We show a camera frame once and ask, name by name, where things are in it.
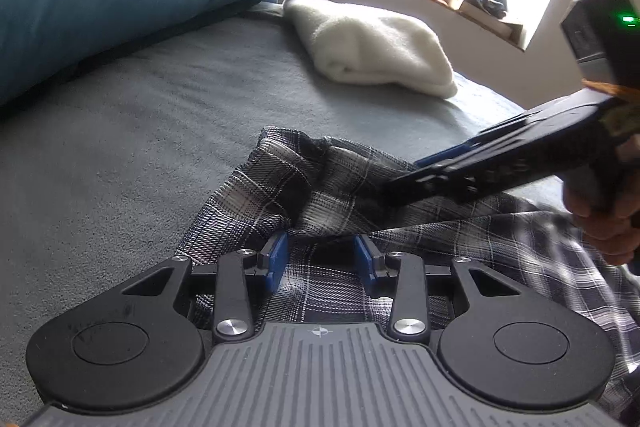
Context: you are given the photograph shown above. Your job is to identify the grey bed blanket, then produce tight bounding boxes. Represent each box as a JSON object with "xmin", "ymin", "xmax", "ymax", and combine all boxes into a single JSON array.
[{"xmin": 1, "ymin": 8, "xmax": 518, "ymax": 423}]

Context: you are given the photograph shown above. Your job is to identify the black white plaid pants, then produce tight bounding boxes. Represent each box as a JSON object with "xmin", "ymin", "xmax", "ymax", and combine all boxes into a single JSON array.
[{"xmin": 178, "ymin": 128, "xmax": 639, "ymax": 426}]

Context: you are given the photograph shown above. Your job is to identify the person right hand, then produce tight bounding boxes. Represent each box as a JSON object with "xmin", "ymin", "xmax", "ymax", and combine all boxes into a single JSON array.
[{"xmin": 562, "ymin": 134, "xmax": 639, "ymax": 265}]

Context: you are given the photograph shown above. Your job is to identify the folded white fleece garment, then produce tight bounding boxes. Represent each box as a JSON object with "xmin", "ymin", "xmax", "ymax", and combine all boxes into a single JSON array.
[{"xmin": 283, "ymin": 0, "xmax": 458, "ymax": 98}]

